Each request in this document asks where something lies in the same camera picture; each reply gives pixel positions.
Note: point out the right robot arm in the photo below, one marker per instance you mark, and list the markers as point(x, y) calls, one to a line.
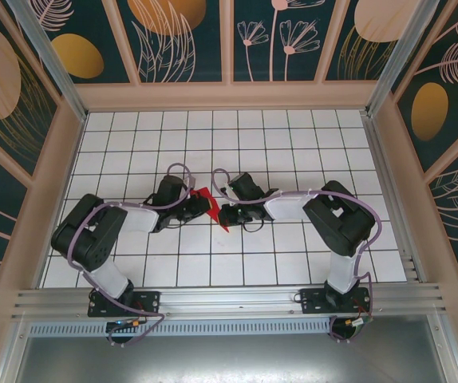
point(289, 207)

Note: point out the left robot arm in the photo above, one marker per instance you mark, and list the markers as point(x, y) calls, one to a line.
point(141, 219)

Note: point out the grey metal sheet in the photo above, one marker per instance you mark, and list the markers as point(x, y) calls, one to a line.
point(229, 359)

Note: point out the small circuit board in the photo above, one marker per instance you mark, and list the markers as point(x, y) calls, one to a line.
point(358, 322)
point(127, 324)

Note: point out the long aluminium mounting rail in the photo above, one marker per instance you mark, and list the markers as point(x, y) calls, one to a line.
point(229, 303)

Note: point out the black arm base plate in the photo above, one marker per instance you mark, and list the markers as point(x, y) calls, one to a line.
point(149, 303)
point(313, 301)

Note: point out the aluminium side rail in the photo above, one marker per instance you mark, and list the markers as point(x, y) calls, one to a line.
point(392, 199)

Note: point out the aluminium frame post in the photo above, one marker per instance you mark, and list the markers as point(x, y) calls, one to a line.
point(396, 60)
point(53, 68)

